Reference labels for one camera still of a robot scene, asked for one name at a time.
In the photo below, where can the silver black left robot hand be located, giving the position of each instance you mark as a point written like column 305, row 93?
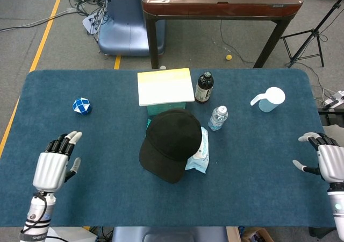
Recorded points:
column 49, row 170

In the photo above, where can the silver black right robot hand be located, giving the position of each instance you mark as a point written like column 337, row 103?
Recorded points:
column 332, row 162

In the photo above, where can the black baseball cap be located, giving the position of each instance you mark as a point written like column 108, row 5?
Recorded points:
column 172, row 142

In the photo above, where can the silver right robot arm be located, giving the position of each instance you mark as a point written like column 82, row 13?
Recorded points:
column 337, row 209

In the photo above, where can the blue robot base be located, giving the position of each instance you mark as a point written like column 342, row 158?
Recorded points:
column 123, row 29

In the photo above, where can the white power strip with plugs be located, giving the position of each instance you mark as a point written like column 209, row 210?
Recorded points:
column 333, row 99

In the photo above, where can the white paper sheet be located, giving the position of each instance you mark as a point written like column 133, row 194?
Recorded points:
column 70, row 234

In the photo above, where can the blue white snake cube toy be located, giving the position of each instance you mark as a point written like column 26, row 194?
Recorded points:
column 82, row 106

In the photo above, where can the blue table mat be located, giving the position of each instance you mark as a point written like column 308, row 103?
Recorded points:
column 242, row 172

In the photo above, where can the open cardboard box with items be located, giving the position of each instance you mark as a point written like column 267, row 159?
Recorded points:
column 255, row 235

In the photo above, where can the green wet wipes pack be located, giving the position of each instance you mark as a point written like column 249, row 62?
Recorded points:
column 148, row 124

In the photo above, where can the clear water bottle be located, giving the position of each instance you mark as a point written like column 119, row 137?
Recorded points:
column 217, row 119

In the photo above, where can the green box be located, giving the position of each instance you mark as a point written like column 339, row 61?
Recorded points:
column 156, row 109

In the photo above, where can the light wooden plank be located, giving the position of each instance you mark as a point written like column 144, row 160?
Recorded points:
column 232, row 235

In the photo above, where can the black tripod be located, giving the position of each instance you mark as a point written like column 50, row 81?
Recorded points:
column 313, row 35

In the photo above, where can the light blue wet wipes pack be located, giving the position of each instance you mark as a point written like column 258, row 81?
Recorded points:
column 202, row 156

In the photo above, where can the blue grey seat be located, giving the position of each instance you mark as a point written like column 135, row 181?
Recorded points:
column 166, row 235

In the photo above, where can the small yellow ball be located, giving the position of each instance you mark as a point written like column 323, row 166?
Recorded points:
column 228, row 57

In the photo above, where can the dark tea bottle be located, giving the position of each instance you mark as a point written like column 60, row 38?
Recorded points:
column 203, row 90

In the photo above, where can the white power strip board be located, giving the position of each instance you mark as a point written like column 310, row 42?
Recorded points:
column 90, row 22

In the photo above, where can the brown wooden mahjong table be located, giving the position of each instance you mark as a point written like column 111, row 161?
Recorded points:
column 220, row 9

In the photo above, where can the black metal frame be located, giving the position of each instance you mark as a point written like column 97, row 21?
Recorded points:
column 330, row 115

